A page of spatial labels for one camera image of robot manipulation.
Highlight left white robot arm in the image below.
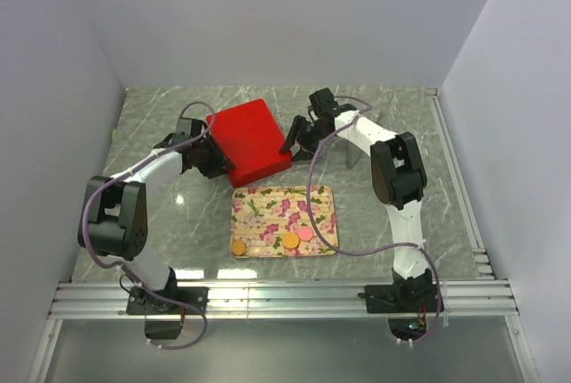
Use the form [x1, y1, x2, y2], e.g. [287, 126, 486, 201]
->
[78, 116, 235, 314]

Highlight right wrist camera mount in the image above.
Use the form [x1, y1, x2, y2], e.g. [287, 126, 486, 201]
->
[309, 87, 338, 115]

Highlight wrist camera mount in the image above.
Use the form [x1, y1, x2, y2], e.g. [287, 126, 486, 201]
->
[309, 87, 338, 115]
[175, 117, 206, 137]

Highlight red box lid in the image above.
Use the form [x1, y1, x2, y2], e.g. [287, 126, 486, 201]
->
[206, 99, 285, 161]

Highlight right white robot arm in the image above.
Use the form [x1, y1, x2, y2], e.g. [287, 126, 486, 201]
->
[279, 88, 443, 314]

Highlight red cookie box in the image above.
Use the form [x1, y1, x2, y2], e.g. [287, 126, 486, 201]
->
[228, 153, 292, 187]

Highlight metal tongs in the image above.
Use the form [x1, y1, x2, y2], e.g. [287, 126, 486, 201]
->
[345, 113, 395, 169]

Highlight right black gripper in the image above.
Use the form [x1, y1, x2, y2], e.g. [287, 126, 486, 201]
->
[278, 117, 330, 164]

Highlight aluminium rail frame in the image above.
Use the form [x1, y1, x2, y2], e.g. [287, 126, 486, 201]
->
[48, 87, 521, 320]

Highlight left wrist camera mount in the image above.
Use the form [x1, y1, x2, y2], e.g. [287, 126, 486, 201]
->
[175, 117, 206, 137]

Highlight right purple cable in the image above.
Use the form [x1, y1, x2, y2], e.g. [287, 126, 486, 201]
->
[304, 96, 447, 346]

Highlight floral serving tray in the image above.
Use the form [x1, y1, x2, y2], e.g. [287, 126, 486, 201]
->
[230, 185, 339, 259]

